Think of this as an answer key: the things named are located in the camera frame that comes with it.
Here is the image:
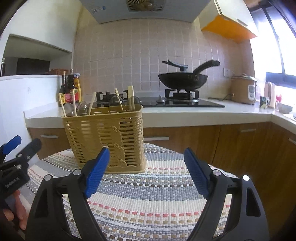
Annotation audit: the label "clear grey spoon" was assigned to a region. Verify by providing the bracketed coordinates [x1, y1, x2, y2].
[76, 101, 87, 116]
[64, 103, 74, 117]
[109, 95, 122, 113]

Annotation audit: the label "bamboo chopstick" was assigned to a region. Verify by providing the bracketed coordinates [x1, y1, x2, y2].
[115, 88, 124, 112]
[88, 92, 96, 115]
[127, 85, 135, 111]
[71, 89, 77, 116]

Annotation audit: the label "white kitchen countertop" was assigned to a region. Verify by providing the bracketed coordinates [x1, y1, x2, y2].
[23, 101, 295, 134]

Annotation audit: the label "person's left hand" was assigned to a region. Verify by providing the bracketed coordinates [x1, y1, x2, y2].
[3, 190, 28, 230]

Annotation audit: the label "wooden base cabinets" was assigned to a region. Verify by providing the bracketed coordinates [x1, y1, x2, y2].
[28, 122, 296, 232]

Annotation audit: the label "striped woven placemat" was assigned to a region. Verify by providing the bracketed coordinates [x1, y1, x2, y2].
[20, 144, 207, 240]

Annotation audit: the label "yellow plastic utensil basket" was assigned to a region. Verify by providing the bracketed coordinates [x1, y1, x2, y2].
[62, 104, 147, 173]

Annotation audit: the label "beige rice cooker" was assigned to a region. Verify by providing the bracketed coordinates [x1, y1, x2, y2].
[231, 73, 257, 105]

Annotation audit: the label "black glass gas stove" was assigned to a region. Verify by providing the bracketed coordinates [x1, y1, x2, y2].
[96, 89, 225, 108]

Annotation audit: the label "range hood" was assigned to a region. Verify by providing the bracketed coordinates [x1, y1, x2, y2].
[81, 0, 209, 24]

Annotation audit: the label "black wok with lid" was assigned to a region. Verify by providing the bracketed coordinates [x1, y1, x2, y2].
[158, 60, 220, 91]

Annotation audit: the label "white wall socket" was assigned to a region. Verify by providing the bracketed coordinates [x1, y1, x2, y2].
[223, 68, 233, 77]

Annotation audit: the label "orange white wall cabinet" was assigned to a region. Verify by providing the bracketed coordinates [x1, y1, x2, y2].
[198, 0, 257, 43]

